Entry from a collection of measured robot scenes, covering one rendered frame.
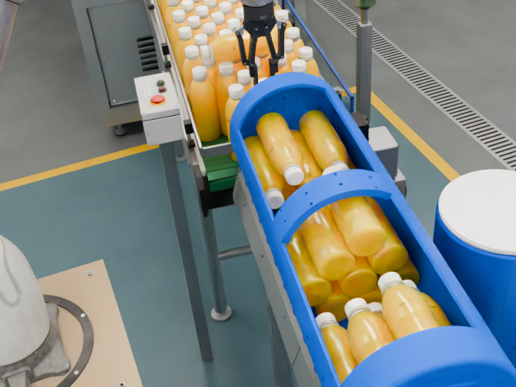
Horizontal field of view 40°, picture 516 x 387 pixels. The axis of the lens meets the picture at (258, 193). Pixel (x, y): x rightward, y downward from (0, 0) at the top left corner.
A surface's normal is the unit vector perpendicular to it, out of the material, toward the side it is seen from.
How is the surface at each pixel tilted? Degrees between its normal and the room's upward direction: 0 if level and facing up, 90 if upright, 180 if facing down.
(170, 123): 90
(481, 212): 0
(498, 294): 91
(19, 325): 89
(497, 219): 0
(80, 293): 1
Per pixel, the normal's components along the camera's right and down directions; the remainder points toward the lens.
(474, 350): 0.29, -0.80
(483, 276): -0.46, 0.58
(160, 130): 0.23, 0.59
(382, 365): -0.59, -0.55
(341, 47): -0.08, -0.78
